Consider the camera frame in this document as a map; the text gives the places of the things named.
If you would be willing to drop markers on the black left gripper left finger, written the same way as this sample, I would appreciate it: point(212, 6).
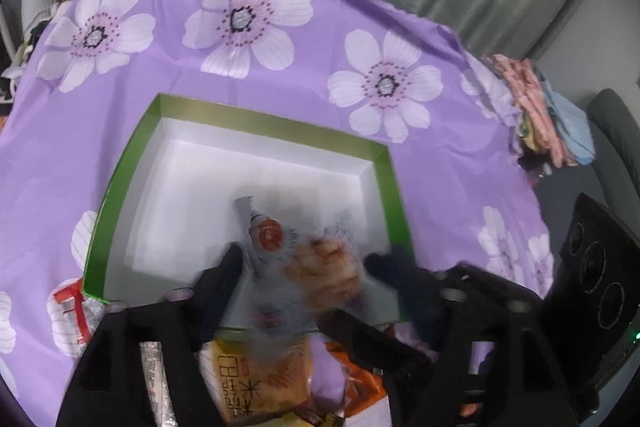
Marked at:
point(214, 290)

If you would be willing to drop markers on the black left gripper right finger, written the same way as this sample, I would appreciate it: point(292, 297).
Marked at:
point(417, 289)

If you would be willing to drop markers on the yellow cracker snack packet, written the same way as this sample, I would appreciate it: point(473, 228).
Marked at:
point(247, 389)

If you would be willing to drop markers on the clear orange-label snack packet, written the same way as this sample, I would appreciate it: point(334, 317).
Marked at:
point(297, 275)

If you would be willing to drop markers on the green cardboard box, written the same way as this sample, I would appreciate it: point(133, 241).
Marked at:
point(168, 212)

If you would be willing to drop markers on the red white snack packet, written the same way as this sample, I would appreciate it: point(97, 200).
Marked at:
point(74, 317)

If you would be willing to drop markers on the orange snack packet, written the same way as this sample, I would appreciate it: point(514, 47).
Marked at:
point(357, 395)

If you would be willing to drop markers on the thin silver stick packet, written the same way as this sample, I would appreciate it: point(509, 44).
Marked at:
point(156, 384)

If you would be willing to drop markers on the pile of folded clothes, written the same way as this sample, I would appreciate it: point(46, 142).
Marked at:
point(552, 132)

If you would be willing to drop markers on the grey sofa armrest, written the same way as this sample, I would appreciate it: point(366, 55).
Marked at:
point(615, 135)

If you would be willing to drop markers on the purple floral tablecloth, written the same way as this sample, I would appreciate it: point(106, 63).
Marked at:
point(359, 66)

